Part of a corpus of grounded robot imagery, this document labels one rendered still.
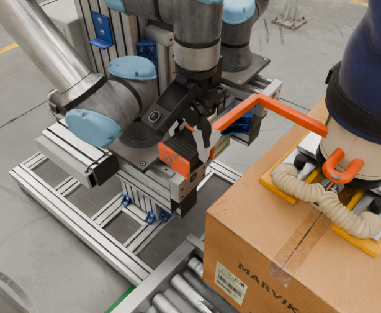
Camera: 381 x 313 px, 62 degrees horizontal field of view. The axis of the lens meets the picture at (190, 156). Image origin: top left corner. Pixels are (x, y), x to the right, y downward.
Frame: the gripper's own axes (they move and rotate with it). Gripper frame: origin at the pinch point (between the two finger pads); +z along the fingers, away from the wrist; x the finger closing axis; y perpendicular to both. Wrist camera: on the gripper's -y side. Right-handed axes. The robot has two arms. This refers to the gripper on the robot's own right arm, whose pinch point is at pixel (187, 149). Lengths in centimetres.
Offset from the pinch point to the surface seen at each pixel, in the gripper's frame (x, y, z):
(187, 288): -4, -3, 65
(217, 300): -13, 3, 71
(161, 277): 4, -8, 61
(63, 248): 77, -20, 121
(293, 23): 126, 307, 110
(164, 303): -1, -12, 65
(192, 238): 6, 10, 59
